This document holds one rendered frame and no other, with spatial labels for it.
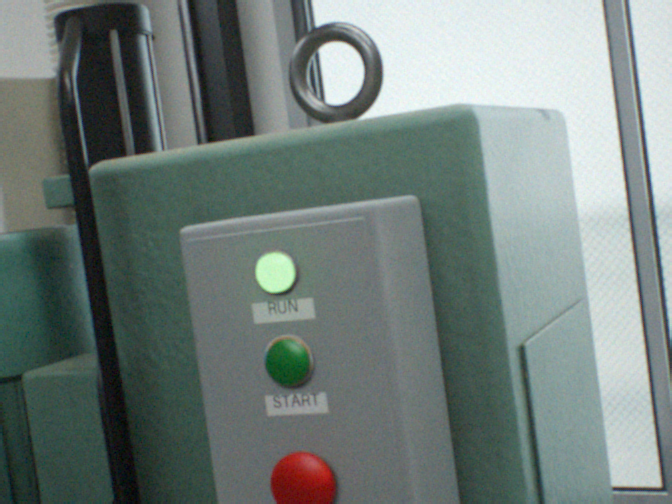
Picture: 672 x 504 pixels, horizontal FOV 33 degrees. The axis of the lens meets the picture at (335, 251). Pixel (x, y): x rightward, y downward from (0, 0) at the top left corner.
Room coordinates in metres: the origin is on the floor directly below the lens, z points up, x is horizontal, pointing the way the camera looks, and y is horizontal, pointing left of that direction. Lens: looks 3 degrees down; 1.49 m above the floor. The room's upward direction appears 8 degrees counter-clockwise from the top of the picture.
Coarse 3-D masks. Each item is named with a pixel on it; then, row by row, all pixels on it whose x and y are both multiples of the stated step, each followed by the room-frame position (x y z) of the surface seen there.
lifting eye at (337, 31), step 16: (320, 32) 0.67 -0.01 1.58; (336, 32) 0.66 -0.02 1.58; (352, 32) 0.66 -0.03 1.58; (304, 48) 0.67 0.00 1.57; (368, 48) 0.66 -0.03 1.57; (304, 64) 0.67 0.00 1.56; (368, 64) 0.66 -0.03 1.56; (288, 80) 0.68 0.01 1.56; (304, 80) 0.67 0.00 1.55; (368, 80) 0.66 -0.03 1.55; (304, 96) 0.67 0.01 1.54; (368, 96) 0.66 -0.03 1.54; (304, 112) 0.68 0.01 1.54; (320, 112) 0.67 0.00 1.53; (336, 112) 0.67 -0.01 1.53; (352, 112) 0.66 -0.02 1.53
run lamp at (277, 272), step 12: (276, 252) 0.50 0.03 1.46; (264, 264) 0.50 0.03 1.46; (276, 264) 0.49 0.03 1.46; (288, 264) 0.49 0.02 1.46; (264, 276) 0.50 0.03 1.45; (276, 276) 0.49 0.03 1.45; (288, 276) 0.49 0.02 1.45; (264, 288) 0.50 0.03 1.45; (276, 288) 0.50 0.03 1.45; (288, 288) 0.50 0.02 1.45
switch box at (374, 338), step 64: (192, 256) 0.52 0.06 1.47; (256, 256) 0.50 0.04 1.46; (320, 256) 0.49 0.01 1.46; (384, 256) 0.48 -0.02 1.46; (192, 320) 0.52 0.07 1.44; (320, 320) 0.49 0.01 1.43; (384, 320) 0.48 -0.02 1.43; (256, 384) 0.51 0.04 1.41; (320, 384) 0.50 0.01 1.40; (384, 384) 0.48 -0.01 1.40; (256, 448) 0.51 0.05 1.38; (320, 448) 0.50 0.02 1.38; (384, 448) 0.49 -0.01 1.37; (448, 448) 0.53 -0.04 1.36
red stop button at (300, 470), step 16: (288, 464) 0.49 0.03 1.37; (304, 464) 0.49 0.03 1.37; (320, 464) 0.49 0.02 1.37; (272, 480) 0.50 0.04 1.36; (288, 480) 0.49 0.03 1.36; (304, 480) 0.49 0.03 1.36; (320, 480) 0.49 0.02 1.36; (288, 496) 0.49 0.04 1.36; (304, 496) 0.49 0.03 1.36; (320, 496) 0.49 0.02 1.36
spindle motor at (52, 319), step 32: (0, 256) 0.71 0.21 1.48; (32, 256) 0.72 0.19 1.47; (64, 256) 0.74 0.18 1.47; (0, 288) 0.71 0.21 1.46; (32, 288) 0.72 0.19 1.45; (64, 288) 0.74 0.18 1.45; (0, 320) 0.71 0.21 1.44; (32, 320) 0.72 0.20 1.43; (64, 320) 0.73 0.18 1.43; (0, 352) 0.71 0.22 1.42; (32, 352) 0.72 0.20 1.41; (64, 352) 0.73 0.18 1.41; (0, 384) 0.71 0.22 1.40; (0, 416) 0.71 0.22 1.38; (0, 448) 0.70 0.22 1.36; (32, 448) 0.72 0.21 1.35; (0, 480) 0.71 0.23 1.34; (32, 480) 0.71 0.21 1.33
